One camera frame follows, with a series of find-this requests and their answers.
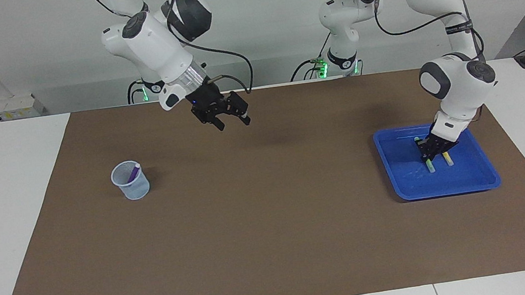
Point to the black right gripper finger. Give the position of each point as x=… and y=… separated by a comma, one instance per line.
x=219, y=123
x=244, y=112

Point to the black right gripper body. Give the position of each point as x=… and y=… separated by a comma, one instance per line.
x=212, y=103

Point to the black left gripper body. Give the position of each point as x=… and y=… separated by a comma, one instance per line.
x=437, y=142

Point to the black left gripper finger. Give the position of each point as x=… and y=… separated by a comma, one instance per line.
x=425, y=156
x=441, y=154

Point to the yellow highlighter pen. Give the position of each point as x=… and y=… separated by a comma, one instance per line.
x=449, y=159

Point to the green highlighter pen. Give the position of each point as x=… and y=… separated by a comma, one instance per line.
x=430, y=167

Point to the purple highlighter pen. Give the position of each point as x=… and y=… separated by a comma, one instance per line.
x=134, y=173

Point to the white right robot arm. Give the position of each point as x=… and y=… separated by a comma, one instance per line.
x=157, y=45

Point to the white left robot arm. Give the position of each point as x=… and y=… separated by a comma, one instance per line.
x=442, y=20

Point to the blue plastic tray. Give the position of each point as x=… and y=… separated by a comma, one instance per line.
x=412, y=184

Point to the translucent plastic cup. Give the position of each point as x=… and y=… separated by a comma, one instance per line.
x=135, y=189

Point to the brown table mat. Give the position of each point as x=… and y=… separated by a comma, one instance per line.
x=252, y=229

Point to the white power strip box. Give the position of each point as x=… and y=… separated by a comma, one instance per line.
x=17, y=107

